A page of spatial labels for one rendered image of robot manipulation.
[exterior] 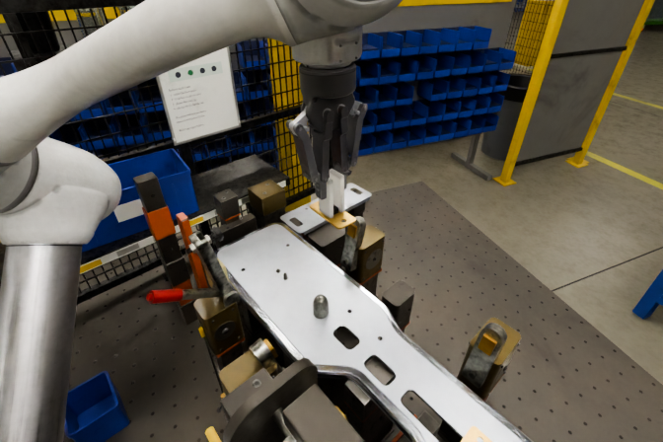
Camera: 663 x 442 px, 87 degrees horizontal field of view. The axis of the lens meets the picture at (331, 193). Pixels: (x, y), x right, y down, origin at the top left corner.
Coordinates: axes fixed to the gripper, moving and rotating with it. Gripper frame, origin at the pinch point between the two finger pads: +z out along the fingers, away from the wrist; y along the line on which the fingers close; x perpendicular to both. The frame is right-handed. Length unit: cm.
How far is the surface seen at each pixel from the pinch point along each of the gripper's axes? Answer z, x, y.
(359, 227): 19.2, 8.2, 14.1
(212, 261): 12.6, 11.9, -17.8
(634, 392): 62, -47, 58
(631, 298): 134, -37, 187
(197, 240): 7.7, 13.0, -18.9
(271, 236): 29.2, 29.8, 2.5
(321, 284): 29.7, 8.2, 2.5
